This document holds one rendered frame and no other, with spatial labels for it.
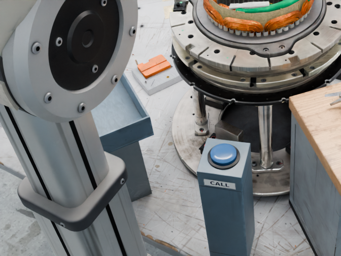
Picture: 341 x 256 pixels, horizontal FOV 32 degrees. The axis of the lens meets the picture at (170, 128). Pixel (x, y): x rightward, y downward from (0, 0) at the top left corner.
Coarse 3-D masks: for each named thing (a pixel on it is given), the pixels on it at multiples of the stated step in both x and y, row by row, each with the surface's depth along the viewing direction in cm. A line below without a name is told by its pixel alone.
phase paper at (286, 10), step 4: (300, 0) 99; (296, 4) 99; (300, 4) 100; (284, 8) 98; (288, 8) 98; (292, 8) 98; (296, 8) 99; (300, 8) 100; (280, 12) 98; (284, 12) 98; (288, 12) 99
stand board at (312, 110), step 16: (304, 96) 95; (320, 96) 94; (336, 96) 94; (304, 112) 92; (320, 112) 92; (336, 112) 91; (304, 128) 91; (320, 128) 90; (336, 128) 89; (320, 144) 88; (336, 144) 87; (320, 160) 88; (336, 160) 85; (336, 176) 83
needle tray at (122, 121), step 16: (128, 80) 103; (112, 96) 106; (128, 96) 106; (96, 112) 104; (112, 112) 104; (128, 112) 103; (144, 112) 97; (96, 128) 102; (112, 128) 101; (128, 128) 96; (144, 128) 97; (112, 144) 97; (128, 144) 98; (128, 160) 112; (128, 176) 115; (144, 176) 117; (128, 192) 118; (144, 192) 120
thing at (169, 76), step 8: (168, 56) 147; (136, 72) 145; (160, 72) 143; (168, 72) 143; (176, 72) 143; (144, 80) 142; (152, 80) 142; (160, 80) 141; (168, 80) 141; (176, 80) 142; (144, 88) 142; (152, 88) 140; (160, 88) 141
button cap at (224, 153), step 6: (222, 144) 93; (228, 144) 93; (216, 150) 92; (222, 150) 92; (228, 150) 92; (234, 150) 92; (216, 156) 91; (222, 156) 91; (228, 156) 91; (234, 156) 91; (216, 162) 91; (222, 162) 91; (228, 162) 91
